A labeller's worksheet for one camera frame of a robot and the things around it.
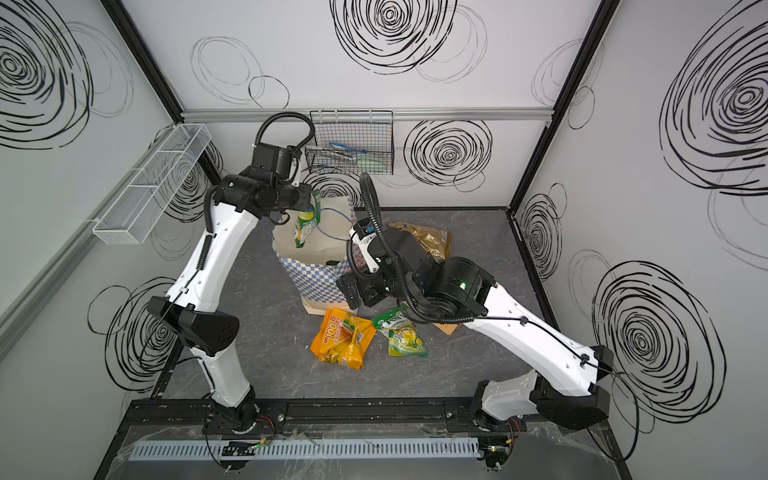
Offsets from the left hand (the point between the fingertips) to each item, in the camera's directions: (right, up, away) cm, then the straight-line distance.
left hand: (304, 192), depth 77 cm
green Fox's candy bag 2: (+25, -38, +5) cm, 46 cm away
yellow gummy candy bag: (+9, -40, +4) cm, 41 cm away
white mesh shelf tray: (-41, -2, 0) cm, 41 cm away
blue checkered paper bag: (+4, -19, -3) cm, 20 cm away
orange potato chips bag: (+38, -38, +8) cm, 55 cm away
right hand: (+15, -19, -18) cm, 30 cm away
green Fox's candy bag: (0, -7, +4) cm, 8 cm away
